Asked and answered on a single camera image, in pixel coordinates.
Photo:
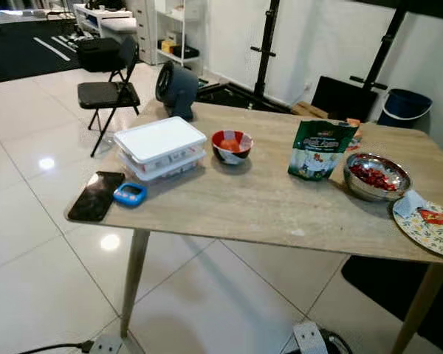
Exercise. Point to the stainless steel bowl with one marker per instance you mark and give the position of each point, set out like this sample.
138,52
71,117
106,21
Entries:
356,186

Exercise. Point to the black smartphone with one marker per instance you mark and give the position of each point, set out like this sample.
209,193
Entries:
96,197

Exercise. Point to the dark carpet with white lines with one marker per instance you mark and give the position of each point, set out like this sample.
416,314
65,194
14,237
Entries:
22,59

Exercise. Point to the blue digital timer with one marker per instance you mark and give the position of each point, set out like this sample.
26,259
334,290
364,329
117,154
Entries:
129,194

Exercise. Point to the black folding chair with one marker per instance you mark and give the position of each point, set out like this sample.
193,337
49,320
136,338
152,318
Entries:
107,94

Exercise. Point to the black bag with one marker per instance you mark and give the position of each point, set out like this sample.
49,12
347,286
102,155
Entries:
100,54

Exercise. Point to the white desk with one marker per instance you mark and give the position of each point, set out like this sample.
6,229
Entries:
118,24

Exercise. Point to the dark grey table fan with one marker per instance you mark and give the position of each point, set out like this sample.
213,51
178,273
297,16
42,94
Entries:
181,88

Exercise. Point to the small yellow box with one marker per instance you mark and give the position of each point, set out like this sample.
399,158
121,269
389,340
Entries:
169,46

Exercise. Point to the white shelf unit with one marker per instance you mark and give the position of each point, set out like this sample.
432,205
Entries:
159,29

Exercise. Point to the black case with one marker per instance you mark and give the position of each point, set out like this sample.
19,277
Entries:
186,52

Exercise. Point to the orange food pieces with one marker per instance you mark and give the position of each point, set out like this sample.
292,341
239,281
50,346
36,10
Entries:
229,144

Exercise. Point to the red and white bowl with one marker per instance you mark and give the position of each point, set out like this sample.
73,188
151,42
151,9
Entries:
244,153

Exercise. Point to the light wooden table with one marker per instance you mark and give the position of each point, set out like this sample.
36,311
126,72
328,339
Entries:
251,203

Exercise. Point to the black wheeled pole stand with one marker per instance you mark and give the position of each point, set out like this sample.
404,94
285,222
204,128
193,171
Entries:
267,44
386,40

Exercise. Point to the small wooden crate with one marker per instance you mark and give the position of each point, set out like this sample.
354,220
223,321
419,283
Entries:
308,110

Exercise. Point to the green snack bag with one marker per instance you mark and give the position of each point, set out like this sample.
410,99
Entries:
321,151

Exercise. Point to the black flat panel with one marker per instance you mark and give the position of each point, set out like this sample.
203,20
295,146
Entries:
343,99

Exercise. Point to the small orange object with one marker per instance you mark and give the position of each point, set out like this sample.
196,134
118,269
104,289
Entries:
354,123

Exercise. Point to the red wrapped candies heap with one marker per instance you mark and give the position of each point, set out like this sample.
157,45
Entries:
375,177

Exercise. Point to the white and blue packet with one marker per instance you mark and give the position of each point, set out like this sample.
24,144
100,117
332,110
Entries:
407,204

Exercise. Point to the blue plastic bucket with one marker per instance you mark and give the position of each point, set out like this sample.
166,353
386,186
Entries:
404,109

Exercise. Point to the floral pattern plate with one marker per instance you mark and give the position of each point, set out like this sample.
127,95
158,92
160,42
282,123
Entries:
428,240

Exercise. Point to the red snack packet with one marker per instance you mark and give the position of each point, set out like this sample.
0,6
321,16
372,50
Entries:
435,217

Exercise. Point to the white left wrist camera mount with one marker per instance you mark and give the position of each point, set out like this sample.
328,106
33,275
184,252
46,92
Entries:
107,346

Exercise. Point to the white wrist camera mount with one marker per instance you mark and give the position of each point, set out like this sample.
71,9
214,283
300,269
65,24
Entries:
310,339
107,346

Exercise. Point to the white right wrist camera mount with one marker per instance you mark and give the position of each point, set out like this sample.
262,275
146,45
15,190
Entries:
310,339

